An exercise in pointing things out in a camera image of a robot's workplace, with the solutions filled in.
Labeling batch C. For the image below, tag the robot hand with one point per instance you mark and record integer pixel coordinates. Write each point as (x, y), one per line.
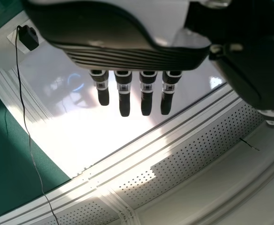
(118, 35)

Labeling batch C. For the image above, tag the white socket strip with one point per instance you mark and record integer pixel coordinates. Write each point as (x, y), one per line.
(12, 38)

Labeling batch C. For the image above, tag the black plug adapter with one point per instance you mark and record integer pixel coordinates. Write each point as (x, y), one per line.
(29, 37)

